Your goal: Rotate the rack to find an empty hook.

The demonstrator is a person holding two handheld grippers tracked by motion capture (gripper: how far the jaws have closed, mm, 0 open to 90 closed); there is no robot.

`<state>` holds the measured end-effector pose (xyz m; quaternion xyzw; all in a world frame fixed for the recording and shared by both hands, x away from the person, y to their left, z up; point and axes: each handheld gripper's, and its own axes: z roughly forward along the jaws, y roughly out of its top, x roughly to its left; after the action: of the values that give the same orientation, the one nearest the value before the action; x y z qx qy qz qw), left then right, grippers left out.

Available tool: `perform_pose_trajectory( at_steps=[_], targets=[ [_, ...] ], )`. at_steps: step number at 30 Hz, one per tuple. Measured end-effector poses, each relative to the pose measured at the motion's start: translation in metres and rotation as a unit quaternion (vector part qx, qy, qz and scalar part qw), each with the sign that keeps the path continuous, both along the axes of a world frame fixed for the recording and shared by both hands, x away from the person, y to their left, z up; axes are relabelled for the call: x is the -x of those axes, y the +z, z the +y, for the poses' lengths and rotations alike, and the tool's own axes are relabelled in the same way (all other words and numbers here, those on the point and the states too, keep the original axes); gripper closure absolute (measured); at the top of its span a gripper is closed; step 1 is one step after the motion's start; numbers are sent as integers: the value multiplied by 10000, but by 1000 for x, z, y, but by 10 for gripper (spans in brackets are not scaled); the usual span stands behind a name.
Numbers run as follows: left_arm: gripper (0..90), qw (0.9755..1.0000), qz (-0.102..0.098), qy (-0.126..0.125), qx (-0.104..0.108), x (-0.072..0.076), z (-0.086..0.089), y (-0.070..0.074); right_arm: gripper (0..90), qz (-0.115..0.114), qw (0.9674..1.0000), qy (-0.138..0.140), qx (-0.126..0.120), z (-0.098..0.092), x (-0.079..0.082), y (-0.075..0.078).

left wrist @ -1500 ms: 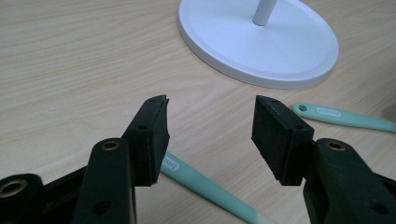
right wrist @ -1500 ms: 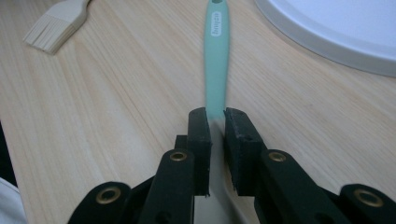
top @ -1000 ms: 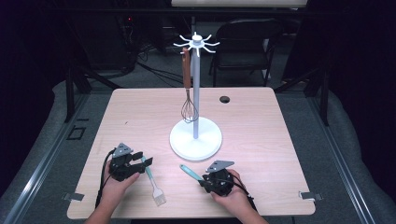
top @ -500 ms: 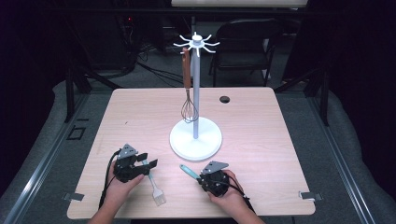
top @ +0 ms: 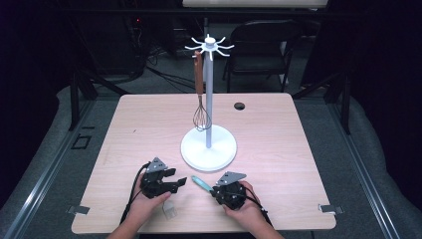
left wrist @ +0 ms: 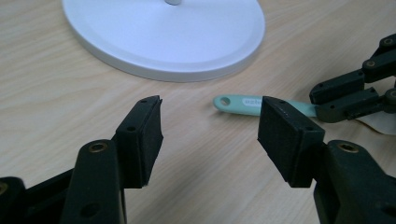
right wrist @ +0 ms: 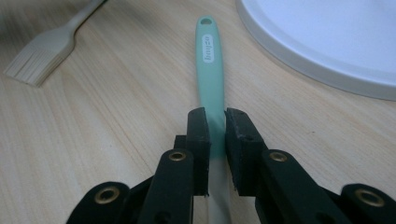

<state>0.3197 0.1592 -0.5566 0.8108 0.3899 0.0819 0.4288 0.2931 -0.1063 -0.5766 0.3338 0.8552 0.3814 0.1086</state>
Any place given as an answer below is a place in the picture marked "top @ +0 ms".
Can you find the white board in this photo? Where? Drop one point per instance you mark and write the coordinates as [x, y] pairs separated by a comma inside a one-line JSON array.
[[255, 3]]

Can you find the metal table clip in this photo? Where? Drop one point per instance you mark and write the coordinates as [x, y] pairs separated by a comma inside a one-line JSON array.
[[79, 209], [330, 209]]

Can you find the aluminium floor rail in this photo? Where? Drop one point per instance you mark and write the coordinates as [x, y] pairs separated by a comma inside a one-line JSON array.
[[46, 172], [363, 172]]

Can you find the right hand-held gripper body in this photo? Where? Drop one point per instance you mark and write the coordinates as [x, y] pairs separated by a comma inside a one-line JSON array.
[[230, 195]]

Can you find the black folding chair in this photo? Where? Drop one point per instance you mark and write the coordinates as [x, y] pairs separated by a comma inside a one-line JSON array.
[[262, 43]]

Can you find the person's right hand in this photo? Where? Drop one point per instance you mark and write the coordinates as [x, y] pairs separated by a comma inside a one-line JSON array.
[[250, 212]]

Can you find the black metal stand frame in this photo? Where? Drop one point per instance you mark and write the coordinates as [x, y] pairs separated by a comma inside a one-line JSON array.
[[74, 99], [346, 106]]

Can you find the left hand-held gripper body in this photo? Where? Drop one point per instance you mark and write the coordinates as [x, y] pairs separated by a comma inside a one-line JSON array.
[[154, 184]]

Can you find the person's left hand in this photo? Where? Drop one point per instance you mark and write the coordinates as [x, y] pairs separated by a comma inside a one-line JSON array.
[[146, 209]]

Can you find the white utensil rack with hooks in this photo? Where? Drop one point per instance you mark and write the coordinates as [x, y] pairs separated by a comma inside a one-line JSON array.
[[209, 156]]

